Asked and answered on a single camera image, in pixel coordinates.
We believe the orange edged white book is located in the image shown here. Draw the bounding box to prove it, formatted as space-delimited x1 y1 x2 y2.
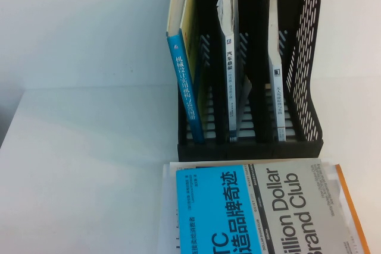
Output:
323 163 371 254

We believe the blue and grey paperback book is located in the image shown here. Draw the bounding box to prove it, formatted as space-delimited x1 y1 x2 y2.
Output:
174 158 363 254

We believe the white self-driving car book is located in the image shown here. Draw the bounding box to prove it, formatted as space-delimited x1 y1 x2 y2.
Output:
267 0 288 143

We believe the teal cover white spine book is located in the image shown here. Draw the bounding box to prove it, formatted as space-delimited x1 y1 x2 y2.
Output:
216 0 254 143

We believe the blue spine yellow cover book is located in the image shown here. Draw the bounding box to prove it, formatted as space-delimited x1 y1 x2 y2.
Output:
165 0 209 145

